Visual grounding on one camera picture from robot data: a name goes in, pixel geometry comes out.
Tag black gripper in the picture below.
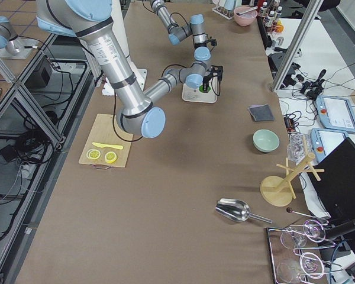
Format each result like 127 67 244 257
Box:
206 34 217 47
203 65 223 91

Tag green lime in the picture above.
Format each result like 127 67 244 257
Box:
199 85 211 93

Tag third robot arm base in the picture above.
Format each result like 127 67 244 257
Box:
0 16 39 60

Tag white rabbit tray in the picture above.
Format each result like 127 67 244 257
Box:
182 84 217 104

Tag pink ribbed bowl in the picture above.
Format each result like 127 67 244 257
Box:
234 7 258 27

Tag folded grey cloth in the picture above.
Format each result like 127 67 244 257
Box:
248 104 275 122

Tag light green bowl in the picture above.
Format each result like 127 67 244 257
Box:
253 129 280 153

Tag clear plastic container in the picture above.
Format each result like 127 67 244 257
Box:
287 134 312 164

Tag wooden cutting board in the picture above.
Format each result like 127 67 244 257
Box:
79 114 133 169

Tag teach pendant lower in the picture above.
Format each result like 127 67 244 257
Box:
310 128 348 163

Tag teach pendant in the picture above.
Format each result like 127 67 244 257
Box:
310 128 348 163
315 95 355 134

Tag teach pendant upper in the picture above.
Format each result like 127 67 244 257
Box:
315 95 355 134

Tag wooden mug tree stand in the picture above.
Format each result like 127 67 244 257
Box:
260 137 325 207

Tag lemon slice right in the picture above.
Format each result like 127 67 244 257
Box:
104 151 118 164

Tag lemon slice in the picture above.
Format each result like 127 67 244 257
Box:
86 149 101 160
104 151 118 164

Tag yellow plastic knife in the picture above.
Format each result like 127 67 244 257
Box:
92 142 124 150

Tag metal scoop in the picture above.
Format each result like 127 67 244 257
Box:
215 198 273 224

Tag lemon slice left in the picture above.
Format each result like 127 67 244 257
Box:
86 149 101 160

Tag black monitor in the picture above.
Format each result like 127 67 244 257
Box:
311 138 355 220

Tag wine glass upper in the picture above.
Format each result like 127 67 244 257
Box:
280 220 325 249

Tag wine glass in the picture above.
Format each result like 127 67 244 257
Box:
280 220 325 249
276 252 325 283

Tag wine glass lower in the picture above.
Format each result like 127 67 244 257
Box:
276 252 325 283

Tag black wire glass rack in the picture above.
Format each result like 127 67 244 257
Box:
266 219 343 283

